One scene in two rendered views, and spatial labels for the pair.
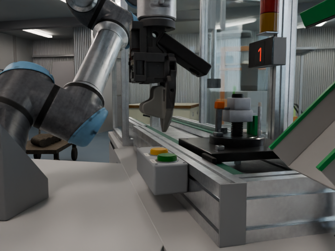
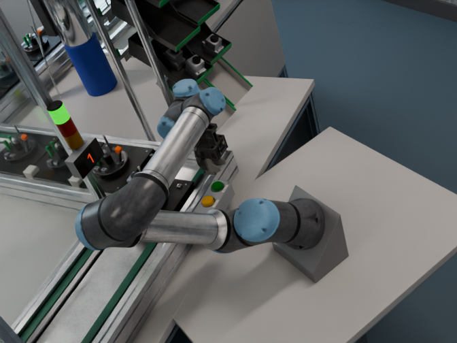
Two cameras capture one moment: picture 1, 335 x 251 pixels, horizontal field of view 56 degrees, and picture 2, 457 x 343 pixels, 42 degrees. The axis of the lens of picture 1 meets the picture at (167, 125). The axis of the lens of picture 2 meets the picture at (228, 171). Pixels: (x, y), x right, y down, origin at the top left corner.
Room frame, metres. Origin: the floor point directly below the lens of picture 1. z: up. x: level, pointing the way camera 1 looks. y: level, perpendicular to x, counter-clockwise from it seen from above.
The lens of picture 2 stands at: (1.47, 1.26, 2.26)
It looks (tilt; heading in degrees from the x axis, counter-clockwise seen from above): 40 degrees down; 234
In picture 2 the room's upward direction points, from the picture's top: 20 degrees counter-clockwise
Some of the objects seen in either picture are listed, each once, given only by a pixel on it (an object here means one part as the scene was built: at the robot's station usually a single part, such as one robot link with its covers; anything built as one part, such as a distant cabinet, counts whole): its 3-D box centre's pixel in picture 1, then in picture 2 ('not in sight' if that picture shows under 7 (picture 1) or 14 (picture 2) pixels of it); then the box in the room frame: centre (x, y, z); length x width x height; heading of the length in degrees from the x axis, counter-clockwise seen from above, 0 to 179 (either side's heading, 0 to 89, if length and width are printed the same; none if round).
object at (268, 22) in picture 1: (268, 24); (73, 138); (0.88, -0.28, 1.28); 0.05 x 0.05 x 0.05
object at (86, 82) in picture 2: not in sight; (91, 64); (0.29, -1.14, 0.99); 0.16 x 0.16 x 0.27
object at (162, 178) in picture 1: (159, 167); (210, 208); (0.70, 0.02, 0.93); 0.21 x 0.07 x 0.06; 15
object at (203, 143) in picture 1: (236, 146); (148, 203); (0.80, -0.18, 0.96); 0.24 x 0.24 x 0.02; 15
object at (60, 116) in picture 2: not in sight; (58, 113); (0.88, -0.28, 1.38); 0.05 x 0.05 x 0.05
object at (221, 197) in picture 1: (165, 156); (168, 251); (0.90, 0.01, 0.91); 0.89 x 0.06 x 0.11; 15
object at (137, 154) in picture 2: not in sight; (107, 157); (0.74, -0.46, 1.01); 0.24 x 0.24 x 0.13; 15
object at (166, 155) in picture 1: (166, 159); (217, 186); (0.63, 0.00, 0.96); 0.04 x 0.04 x 0.02
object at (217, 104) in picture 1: (222, 116); not in sight; (0.79, -0.14, 1.04); 0.04 x 0.02 x 0.08; 105
